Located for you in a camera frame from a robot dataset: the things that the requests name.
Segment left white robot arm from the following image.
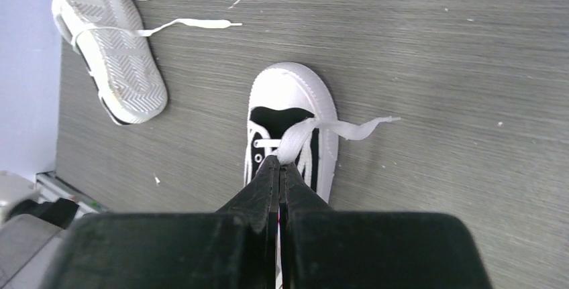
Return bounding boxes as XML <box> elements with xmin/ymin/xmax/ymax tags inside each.
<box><xmin>1</xmin><ymin>171</ymin><xmax>79</xmax><ymax>288</ymax></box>

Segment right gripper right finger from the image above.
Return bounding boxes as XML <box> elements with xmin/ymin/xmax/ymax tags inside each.
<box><xmin>279</xmin><ymin>164</ymin><xmax>492</xmax><ymax>288</ymax></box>

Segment black white sneaker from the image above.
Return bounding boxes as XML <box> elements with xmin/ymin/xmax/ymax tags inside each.
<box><xmin>244</xmin><ymin>62</ymin><xmax>395</xmax><ymax>202</ymax></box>

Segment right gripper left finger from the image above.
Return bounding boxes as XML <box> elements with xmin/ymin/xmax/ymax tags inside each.
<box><xmin>41</xmin><ymin>156</ymin><xmax>280</xmax><ymax>288</ymax></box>

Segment white sole sneaker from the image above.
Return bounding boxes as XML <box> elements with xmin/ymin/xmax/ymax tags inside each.
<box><xmin>52</xmin><ymin>0</ymin><xmax>233</xmax><ymax>125</ymax></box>

